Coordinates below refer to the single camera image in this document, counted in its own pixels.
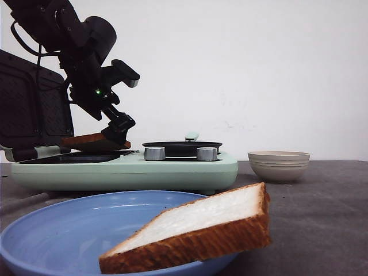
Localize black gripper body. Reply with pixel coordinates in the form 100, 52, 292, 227
67, 64, 120, 120

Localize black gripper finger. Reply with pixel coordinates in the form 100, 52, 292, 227
108, 113, 136, 135
101, 128, 127, 150

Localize toast bread slice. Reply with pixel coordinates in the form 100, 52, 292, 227
61, 133, 131, 152
99, 182, 271, 274

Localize cream ribbed bowl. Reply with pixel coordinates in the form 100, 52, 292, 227
248, 151, 310, 183

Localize mint green breakfast maker base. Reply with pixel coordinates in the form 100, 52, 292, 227
11, 150, 238, 194

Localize left silver control knob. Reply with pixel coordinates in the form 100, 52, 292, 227
144, 146, 166, 161

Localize silver control knob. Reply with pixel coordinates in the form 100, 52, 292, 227
144, 146, 166, 161
196, 147, 218, 162

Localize black frying pan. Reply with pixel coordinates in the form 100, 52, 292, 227
143, 141, 222, 157

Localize right silver control knob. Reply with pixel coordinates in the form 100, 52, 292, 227
196, 147, 218, 162

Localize blue plastic plate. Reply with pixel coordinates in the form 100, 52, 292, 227
0, 190, 239, 276

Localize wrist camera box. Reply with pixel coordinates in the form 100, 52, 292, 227
102, 59, 140, 88

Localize mint green pan handle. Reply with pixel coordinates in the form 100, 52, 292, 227
185, 132, 199, 141

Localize grey power cord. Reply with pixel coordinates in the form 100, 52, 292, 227
0, 191, 51, 215

